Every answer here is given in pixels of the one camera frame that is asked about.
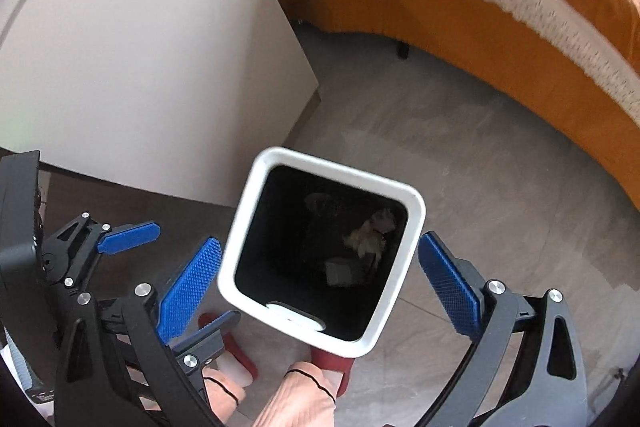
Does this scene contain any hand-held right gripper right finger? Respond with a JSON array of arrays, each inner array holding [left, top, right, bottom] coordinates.
[[417, 231, 589, 427]]

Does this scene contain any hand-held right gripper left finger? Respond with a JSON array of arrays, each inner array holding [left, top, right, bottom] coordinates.
[[54, 237, 223, 427]]

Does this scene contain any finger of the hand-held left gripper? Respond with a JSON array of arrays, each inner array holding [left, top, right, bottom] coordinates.
[[170, 310, 242, 375], [42, 212, 162, 289]]

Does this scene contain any white square trash bin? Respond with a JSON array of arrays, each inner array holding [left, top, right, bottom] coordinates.
[[217, 147, 427, 358]]

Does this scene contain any red slipper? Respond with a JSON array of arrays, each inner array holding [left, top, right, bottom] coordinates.
[[199, 312, 259, 388], [310, 346, 354, 399]]

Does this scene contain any person's left leg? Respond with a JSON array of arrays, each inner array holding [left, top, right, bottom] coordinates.
[[202, 364, 247, 414]]

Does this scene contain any person's leg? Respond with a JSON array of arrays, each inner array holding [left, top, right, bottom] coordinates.
[[257, 359, 337, 427], [202, 364, 247, 414]]

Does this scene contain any crumpled white tissue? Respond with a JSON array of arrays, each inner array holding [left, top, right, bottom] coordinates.
[[346, 209, 397, 260]]

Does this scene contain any small grey box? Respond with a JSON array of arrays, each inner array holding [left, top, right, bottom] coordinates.
[[325, 258, 363, 288]]

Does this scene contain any person's right leg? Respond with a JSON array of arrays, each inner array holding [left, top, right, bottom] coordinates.
[[257, 359, 337, 427]]

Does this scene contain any white nightstand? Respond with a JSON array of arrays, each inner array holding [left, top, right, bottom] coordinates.
[[0, 0, 322, 308]]

